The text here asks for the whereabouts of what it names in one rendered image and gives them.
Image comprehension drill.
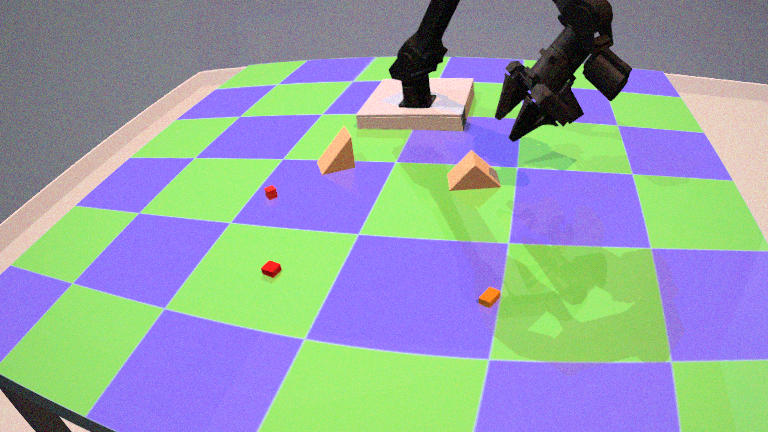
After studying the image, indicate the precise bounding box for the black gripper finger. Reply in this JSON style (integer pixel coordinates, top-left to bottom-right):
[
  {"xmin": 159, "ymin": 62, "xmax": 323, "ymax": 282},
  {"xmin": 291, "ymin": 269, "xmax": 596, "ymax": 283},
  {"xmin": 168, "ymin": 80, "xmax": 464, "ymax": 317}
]
[
  {"xmin": 508, "ymin": 95, "xmax": 558, "ymax": 142},
  {"xmin": 495, "ymin": 73, "xmax": 533, "ymax": 120}
]

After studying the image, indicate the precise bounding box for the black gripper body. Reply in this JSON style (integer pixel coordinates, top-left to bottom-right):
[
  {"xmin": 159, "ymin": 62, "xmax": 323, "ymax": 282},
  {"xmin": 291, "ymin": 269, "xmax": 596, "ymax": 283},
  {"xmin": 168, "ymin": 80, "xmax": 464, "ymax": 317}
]
[{"xmin": 505, "ymin": 46, "xmax": 576, "ymax": 126}]

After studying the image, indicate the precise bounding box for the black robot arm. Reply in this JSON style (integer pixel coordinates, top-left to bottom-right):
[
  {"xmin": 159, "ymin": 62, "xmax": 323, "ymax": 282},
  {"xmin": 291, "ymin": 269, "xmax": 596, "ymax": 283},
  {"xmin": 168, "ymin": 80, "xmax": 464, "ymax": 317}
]
[{"xmin": 389, "ymin": 0, "xmax": 632, "ymax": 124}]

